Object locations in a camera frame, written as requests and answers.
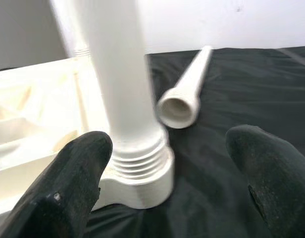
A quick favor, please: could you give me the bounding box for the black cloth table cover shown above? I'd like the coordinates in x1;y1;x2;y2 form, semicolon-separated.
85;46;305;238

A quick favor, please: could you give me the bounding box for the white plastic table top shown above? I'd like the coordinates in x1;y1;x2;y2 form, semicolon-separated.
0;57;175;216

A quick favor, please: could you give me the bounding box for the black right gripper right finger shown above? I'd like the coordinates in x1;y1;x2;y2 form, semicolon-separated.
225;124;305;238

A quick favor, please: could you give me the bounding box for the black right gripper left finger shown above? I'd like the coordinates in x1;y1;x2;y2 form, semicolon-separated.
0;130;114;238

